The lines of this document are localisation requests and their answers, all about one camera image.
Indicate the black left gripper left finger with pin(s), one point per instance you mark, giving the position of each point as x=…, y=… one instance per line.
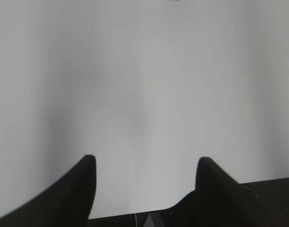
x=66, y=203

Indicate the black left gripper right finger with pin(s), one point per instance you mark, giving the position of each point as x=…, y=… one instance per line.
x=221, y=200

